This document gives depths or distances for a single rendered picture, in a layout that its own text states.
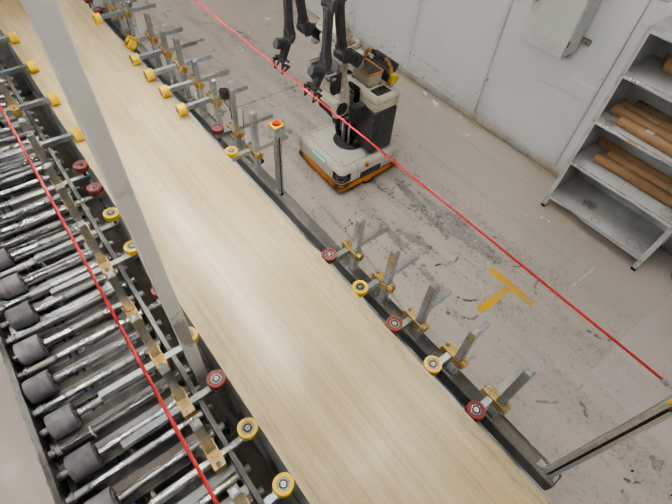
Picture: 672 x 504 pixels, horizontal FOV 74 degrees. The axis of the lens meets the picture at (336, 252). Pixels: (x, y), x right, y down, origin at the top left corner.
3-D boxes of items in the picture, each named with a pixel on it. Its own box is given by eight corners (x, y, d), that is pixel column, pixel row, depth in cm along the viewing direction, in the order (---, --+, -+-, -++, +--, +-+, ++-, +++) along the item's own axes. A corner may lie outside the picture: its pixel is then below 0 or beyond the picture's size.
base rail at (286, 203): (110, 17, 431) (107, 5, 423) (554, 479, 196) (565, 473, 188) (102, 18, 428) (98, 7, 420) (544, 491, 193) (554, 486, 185)
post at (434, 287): (413, 332, 232) (435, 279, 195) (418, 337, 231) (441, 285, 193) (408, 335, 231) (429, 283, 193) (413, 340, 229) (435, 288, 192)
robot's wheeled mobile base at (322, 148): (353, 131, 438) (356, 109, 419) (397, 167, 409) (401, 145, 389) (297, 155, 410) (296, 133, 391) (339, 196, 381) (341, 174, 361)
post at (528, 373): (488, 408, 208) (530, 364, 170) (494, 414, 206) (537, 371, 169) (484, 412, 207) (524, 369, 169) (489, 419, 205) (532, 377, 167)
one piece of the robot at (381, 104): (351, 124, 422) (360, 36, 357) (390, 155, 397) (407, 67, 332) (323, 136, 408) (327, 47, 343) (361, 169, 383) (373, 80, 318)
